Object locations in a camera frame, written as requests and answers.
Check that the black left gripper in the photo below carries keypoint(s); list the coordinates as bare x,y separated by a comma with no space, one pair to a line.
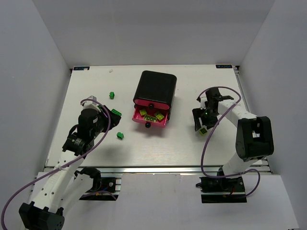
108,117

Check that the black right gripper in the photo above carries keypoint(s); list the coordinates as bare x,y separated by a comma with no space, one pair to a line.
201,117

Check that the lime square lego brick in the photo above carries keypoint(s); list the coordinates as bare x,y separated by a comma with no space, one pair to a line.
143,112

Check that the pink top drawer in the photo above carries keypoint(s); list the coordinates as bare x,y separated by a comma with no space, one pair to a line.
147,103

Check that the black drawer cabinet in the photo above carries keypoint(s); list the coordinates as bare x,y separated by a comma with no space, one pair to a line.
156,86

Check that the lime long lego brick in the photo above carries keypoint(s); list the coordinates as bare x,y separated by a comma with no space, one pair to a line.
159,116

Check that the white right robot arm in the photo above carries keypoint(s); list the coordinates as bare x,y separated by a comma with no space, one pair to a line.
254,140

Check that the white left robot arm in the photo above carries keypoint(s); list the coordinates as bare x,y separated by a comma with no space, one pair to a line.
65,187

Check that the dark green small lego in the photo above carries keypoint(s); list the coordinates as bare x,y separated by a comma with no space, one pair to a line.
112,95

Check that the blue right corner sticker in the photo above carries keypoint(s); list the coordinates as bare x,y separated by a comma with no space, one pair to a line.
223,66

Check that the blue table corner sticker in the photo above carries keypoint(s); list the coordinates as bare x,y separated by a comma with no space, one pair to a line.
81,68

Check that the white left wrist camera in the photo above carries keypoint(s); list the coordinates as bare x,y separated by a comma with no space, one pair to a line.
92,103

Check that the aluminium table front rail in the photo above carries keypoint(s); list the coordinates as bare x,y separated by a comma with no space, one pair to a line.
191,169

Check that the aluminium right side rail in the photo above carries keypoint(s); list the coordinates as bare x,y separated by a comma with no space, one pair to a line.
238,78

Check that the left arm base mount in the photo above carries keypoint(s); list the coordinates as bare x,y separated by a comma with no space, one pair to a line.
102,184

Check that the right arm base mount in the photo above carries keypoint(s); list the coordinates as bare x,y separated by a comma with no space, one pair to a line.
221,188

